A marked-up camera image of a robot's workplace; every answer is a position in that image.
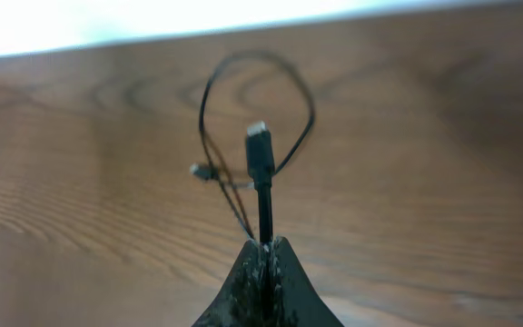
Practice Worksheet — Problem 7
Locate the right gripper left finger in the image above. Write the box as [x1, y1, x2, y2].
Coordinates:
[192, 240, 265, 327]

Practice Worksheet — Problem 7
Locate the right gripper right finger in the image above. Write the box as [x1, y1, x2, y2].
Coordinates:
[269, 236, 343, 327]

